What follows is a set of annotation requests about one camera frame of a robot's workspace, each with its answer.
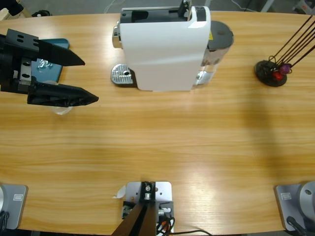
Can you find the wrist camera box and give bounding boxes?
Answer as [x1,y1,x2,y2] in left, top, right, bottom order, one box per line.
[6,0,25,16]

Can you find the black floor equipment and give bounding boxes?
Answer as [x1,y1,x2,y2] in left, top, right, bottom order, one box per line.
[31,9,53,17]

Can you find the wooden crate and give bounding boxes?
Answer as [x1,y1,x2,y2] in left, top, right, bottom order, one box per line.
[0,7,32,21]

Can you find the grey metal frame leg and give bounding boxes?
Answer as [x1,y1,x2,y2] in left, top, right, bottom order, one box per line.
[260,0,275,12]

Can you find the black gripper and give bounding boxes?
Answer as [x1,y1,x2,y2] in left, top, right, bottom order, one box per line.
[0,29,99,108]

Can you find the dark brown post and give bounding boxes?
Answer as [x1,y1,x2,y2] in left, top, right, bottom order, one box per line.
[110,181,157,236]

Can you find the white paper tab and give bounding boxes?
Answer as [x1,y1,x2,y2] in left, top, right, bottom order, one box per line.
[113,185,126,199]

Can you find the teal plastic serving tray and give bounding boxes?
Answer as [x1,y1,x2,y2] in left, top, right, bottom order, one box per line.
[31,38,70,84]

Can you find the black power cable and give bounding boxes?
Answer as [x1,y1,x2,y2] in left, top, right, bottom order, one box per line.
[172,230,212,236]

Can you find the crumpled clear foil wrapper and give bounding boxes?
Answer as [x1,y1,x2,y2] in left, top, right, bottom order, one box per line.
[36,59,54,72]

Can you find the black capsule holder with rods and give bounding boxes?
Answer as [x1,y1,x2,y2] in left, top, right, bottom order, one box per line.
[254,14,315,87]

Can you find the white mounting block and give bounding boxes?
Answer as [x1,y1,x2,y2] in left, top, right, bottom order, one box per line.
[122,181,175,234]

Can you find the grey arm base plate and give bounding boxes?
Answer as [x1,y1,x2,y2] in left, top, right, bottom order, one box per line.
[274,181,315,232]
[0,184,29,230]

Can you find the clear drinking glass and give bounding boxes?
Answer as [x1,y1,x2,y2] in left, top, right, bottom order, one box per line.
[43,80,74,116]

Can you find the white capsule coffee machine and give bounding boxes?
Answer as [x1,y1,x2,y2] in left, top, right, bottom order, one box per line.
[112,5,212,93]

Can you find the clear water tank grey lid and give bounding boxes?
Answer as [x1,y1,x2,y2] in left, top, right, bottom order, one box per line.
[193,20,235,87]

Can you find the black cable at base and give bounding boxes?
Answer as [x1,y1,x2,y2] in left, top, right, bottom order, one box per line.
[286,216,308,236]
[0,210,10,230]

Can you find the metal drip tray grate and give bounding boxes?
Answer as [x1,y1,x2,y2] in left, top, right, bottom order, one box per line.
[110,63,137,88]

